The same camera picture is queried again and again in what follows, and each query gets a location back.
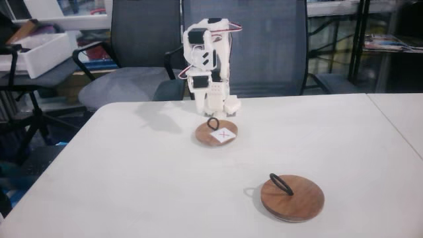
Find white shelf board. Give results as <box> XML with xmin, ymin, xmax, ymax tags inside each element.
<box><xmin>13</xmin><ymin>0</ymin><xmax>113</xmax><ymax>31</ymax></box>

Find white foam box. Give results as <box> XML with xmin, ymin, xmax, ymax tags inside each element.
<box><xmin>0</xmin><ymin>32</ymin><xmax>82</xmax><ymax>79</ymax></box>

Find red black servo cable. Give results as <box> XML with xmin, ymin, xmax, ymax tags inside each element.
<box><xmin>177</xmin><ymin>64</ymin><xmax>193</xmax><ymax>81</ymax></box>
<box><xmin>210</xmin><ymin>21</ymin><xmax>243</xmax><ymax>34</ymax></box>

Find gray padded chair seat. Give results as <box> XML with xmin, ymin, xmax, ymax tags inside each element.
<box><xmin>305</xmin><ymin>71</ymin><xmax>361</xmax><ymax>96</ymax></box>

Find gray office chair with armrests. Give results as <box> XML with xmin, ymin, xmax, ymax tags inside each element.
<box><xmin>71</xmin><ymin>0</ymin><xmax>188</xmax><ymax>110</ymax></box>

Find brown cardboard piece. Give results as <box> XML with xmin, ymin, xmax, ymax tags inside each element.
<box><xmin>6</xmin><ymin>19</ymin><xmax>40</xmax><ymax>44</ymax></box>

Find black metal rack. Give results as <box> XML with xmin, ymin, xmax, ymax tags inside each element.
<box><xmin>348</xmin><ymin>0</ymin><xmax>423</xmax><ymax>93</ymax></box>

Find wooden lid with red cross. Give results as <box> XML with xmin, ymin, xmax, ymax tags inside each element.
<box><xmin>194</xmin><ymin>117</ymin><xmax>239</xmax><ymax>147</ymax></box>

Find gray chair with black frame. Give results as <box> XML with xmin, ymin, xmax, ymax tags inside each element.
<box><xmin>0</xmin><ymin>44</ymin><xmax>82</xmax><ymax>166</ymax></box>

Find gray mesh back office chair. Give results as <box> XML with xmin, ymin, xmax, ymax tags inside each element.
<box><xmin>182</xmin><ymin>0</ymin><xmax>310</xmax><ymax>100</ymax></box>

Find stack of magazines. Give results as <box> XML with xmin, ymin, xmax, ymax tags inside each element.
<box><xmin>363</xmin><ymin>32</ymin><xmax>423</xmax><ymax>54</ymax></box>

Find plain wooden lid black loop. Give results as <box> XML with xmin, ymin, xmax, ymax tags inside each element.
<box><xmin>260</xmin><ymin>173</ymin><xmax>326</xmax><ymax>223</ymax></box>

